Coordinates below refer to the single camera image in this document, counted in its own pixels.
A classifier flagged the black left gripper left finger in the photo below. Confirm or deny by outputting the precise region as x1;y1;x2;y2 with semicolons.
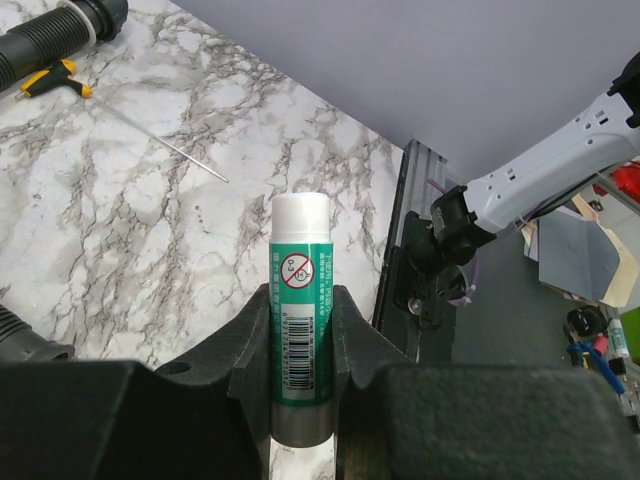
1;286;270;479

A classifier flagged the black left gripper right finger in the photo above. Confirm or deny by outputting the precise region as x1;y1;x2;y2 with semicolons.
332;285;639;479

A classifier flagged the green white glue stick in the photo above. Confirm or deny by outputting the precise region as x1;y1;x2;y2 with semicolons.
269;192;333;448

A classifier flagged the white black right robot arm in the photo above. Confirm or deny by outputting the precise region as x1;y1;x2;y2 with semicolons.
425;56;639;275

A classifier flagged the white shelf with clutter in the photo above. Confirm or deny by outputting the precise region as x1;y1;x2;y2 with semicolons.
519;159;639;436

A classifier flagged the aluminium frame rail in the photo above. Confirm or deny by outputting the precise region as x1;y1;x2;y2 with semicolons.
385;139;458;255

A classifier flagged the yellow handled long screwdriver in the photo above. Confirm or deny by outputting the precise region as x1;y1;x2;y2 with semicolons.
18;58;230;184

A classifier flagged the black corrugated hose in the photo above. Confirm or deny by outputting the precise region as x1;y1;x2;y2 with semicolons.
0;0;130;362

